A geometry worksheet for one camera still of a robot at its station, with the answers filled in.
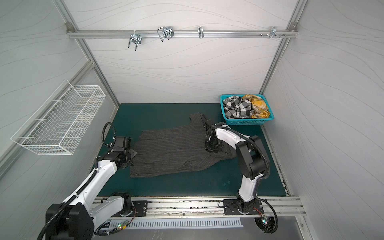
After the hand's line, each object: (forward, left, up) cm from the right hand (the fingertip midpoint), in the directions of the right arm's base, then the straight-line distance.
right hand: (213, 147), depth 92 cm
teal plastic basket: (+20, -23, +2) cm, 31 cm away
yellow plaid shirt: (+29, -33, +6) cm, 44 cm away
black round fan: (-37, -26, -7) cm, 46 cm away
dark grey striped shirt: (-2, +23, -2) cm, 24 cm away
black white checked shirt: (+31, -17, +4) cm, 36 cm away
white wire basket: (-8, +74, +29) cm, 80 cm away
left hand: (-8, +46, +5) cm, 47 cm away
